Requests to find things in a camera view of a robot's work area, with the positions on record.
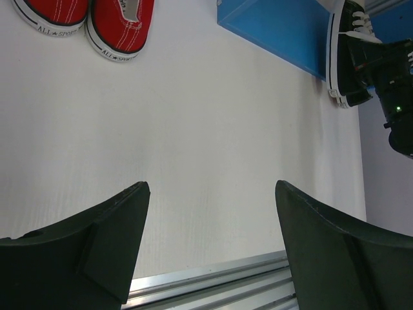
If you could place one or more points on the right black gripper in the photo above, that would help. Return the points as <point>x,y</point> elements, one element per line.
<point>363,55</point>

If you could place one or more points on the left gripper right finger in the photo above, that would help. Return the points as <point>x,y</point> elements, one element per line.
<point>338,261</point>

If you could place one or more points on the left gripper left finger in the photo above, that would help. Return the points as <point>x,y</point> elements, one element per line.
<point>86,261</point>

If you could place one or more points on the black sneaker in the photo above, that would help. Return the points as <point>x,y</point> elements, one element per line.
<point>391,73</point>
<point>348,20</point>

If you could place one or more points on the red sneaker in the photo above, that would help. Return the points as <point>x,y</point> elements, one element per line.
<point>55,18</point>
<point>118,29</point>

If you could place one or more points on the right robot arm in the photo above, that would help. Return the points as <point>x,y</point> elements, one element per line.
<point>398,115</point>

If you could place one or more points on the aluminium mounting rail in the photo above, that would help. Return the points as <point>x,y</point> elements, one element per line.
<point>257,282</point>

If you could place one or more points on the blue shoe shelf frame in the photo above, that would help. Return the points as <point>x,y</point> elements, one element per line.
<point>296,31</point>

